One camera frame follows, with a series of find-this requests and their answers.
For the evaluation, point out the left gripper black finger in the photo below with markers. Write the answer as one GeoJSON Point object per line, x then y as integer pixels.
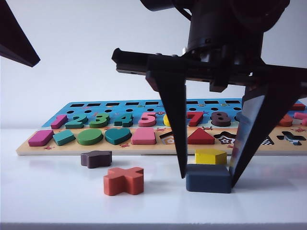
{"type": "Point", "coordinates": [14, 38]}

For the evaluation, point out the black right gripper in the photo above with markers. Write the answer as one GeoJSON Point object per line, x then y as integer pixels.
{"type": "Point", "coordinates": [129, 63]}

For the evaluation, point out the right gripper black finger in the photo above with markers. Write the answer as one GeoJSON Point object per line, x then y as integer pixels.
{"type": "Point", "coordinates": [261, 119]}

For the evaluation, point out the navy square block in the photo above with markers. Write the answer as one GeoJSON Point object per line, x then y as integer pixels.
{"type": "Point", "coordinates": [208, 180]}

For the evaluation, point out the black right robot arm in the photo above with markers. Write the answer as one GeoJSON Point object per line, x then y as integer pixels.
{"type": "Point", "coordinates": [211, 24]}

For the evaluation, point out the yellow number six piece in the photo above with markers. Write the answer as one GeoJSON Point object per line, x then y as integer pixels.
{"type": "Point", "coordinates": [166, 119]}

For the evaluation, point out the navy number nine piece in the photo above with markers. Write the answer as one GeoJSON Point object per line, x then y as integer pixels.
{"type": "Point", "coordinates": [238, 118]}

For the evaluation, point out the orange number ten piece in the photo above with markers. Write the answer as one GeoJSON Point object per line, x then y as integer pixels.
{"type": "Point", "coordinates": [285, 122]}

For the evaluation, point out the red number seven piece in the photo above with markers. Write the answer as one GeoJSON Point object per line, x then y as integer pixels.
{"type": "Point", "coordinates": [195, 121]}

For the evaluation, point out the pink number five piece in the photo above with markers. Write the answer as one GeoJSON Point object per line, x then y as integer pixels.
{"type": "Point", "coordinates": [148, 122]}

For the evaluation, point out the small red rectangular block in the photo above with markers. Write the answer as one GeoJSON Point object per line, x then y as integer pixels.
{"type": "Point", "coordinates": [299, 107]}

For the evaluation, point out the dark brown number eight piece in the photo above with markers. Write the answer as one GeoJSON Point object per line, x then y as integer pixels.
{"type": "Point", "coordinates": [220, 124]}

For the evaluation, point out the small pink wooden piece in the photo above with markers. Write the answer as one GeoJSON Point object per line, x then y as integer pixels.
{"type": "Point", "coordinates": [302, 117]}

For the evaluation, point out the red triangle shape piece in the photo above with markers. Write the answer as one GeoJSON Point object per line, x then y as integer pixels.
{"type": "Point", "coordinates": [201, 139]}

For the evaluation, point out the pink trapezoid shape piece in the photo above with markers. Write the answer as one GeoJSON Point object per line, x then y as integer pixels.
{"type": "Point", "coordinates": [143, 137]}

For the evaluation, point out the dark teal number four piece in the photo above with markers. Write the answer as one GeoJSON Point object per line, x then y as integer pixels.
{"type": "Point", "coordinates": [124, 123]}

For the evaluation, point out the yellow pentagon shape piece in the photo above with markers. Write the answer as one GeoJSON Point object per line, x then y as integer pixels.
{"type": "Point", "coordinates": [208, 157]}

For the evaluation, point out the teal heart shape piece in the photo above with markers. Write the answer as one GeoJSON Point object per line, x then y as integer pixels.
{"type": "Point", "coordinates": [117, 136]}

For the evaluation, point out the green number three piece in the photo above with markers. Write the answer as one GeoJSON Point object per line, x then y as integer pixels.
{"type": "Point", "coordinates": [99, 124]}

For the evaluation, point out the green circle shape piece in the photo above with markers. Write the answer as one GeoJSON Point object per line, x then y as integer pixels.
{"type": "Point", "coordinates": [90, 137]}

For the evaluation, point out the magenta number one piece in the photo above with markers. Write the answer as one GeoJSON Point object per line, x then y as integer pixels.
{"type": "Point", "coordinates": [58, 121]}

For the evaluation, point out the orange cross shape piece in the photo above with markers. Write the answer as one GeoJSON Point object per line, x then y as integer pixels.
{"type": "Point", "coordinates": [122, 180]}

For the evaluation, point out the dark brown star shape piece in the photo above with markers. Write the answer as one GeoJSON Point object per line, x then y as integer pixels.
{"type": "Point", "coordinates": [96, 159]}

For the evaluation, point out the teal number two piece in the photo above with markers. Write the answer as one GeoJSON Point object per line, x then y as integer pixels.
{"type": "Point", "coordinates": [76, 124]}

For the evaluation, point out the magenta parallelogram shape piece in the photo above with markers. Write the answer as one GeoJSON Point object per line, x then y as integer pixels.
{"type": "Point", "coordinates": [39, 138]}

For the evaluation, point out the teal rectangle shape piece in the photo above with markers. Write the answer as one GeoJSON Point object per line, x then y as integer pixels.
{"type": "Point", "coordinates": [63, 138]}

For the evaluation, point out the colourful wooden shape puzzle board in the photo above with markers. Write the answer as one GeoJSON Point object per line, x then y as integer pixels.
{"type": "Point", "coordinates": [72, 147]}

